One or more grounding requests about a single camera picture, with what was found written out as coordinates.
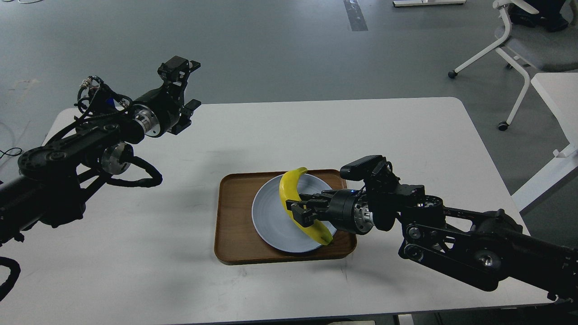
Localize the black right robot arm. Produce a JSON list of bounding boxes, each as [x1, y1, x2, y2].
[[281, 155, 577, 305]]

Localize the brown wooden tray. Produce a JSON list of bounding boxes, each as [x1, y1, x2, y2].
[[214, 171, 357, 265]]

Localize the yellow banana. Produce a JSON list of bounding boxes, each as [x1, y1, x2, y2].
[[279, 167, 334, 246]]

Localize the white side table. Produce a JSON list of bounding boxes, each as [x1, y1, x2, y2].
[[512, 73, 578, 213]]

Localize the white office chair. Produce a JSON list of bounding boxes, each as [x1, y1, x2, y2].
[[448, 0, 578, 131]]

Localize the white desk base far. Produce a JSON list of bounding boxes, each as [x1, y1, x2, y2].
[[392, 0, 467, 8]]

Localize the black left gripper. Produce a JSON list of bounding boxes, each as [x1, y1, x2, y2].
[[132, 56, 202, 138]]

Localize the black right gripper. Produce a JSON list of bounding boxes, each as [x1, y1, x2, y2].
[[290, 190, 374, 235]]

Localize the light blue plate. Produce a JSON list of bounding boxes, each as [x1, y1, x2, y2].
[[251, 175, 323, 253]]

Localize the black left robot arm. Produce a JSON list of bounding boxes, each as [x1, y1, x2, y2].
[[0, 56, 201, 244]]

